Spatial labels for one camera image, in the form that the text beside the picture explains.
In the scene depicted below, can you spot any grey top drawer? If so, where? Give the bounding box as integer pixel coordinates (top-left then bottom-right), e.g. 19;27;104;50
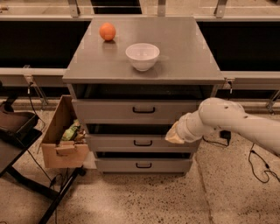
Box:
72;99;197;124

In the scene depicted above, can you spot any grey drawer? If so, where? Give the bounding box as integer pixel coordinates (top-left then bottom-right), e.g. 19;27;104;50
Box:
95;158;193;173
86;135;200;152
72;99;197;124

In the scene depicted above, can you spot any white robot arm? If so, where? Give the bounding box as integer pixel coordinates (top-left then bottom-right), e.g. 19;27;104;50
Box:
165;97;280;157

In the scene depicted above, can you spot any grey bottom drawer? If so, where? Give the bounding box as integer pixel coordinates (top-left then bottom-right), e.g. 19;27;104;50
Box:
95;158;193;173

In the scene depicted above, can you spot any grey middle drawer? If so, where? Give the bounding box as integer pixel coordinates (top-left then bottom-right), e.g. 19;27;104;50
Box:
86;135;200;152

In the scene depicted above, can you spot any grey drawer cabinet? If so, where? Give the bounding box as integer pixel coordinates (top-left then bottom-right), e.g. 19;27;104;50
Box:
63;17;223;160

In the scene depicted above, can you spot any black power adapter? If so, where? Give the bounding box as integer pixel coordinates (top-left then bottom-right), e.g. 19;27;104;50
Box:
220;130;231;140

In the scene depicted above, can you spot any white ceramic bowl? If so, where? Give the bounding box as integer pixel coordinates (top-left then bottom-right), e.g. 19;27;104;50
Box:
125;43;160;72

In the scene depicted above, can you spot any green snack bag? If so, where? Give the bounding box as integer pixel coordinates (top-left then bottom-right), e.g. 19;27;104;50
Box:
61;119;81;141

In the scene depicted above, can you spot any cardboard box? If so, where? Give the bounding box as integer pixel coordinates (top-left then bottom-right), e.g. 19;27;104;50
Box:
41;95;89;168

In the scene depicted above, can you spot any orange fruit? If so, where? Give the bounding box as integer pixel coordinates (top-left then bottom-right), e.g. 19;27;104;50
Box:
99;23;116;41

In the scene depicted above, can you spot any black side table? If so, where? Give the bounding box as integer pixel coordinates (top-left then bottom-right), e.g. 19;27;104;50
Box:
0;98;86;224

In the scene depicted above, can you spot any black middle drawer handle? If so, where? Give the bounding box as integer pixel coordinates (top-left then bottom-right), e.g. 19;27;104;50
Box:
133;140;153;147

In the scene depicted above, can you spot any black drawer handle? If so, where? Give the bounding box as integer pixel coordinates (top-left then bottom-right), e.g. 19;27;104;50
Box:
136;163;152;169
132;107;156;114
133;140;153;147

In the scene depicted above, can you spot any black bottom drawer handle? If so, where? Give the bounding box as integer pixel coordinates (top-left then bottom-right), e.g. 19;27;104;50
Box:
136;163;152;169

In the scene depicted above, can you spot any black top drawer handle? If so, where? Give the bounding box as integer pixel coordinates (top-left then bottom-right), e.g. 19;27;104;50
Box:
132;107;156;114

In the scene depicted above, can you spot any black floor cable right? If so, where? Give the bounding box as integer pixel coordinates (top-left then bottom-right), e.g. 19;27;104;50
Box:
248;143;280;184

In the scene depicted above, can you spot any black hanging cable left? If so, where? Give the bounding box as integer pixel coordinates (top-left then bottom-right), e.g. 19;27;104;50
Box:
26;81;46;132

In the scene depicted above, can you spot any grey metal rail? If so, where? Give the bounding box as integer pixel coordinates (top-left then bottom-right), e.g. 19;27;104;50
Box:
0;67;280;89

